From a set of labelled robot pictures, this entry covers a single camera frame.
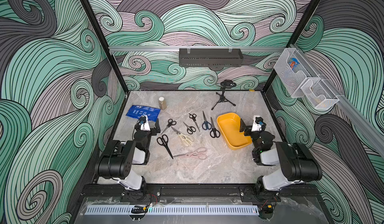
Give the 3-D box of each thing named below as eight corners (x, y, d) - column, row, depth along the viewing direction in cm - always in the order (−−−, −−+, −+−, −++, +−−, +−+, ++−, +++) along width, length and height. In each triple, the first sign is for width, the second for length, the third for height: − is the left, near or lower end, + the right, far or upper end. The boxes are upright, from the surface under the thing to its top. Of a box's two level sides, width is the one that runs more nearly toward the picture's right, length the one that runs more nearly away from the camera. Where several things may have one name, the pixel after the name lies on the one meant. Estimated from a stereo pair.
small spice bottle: (162, 111, 110) (160, 103, 103) (158, 106, 113) (156, 98, 106) (167, 108, 112) (165, 100, 105) (163, 104, 115) (162, 95, 107)
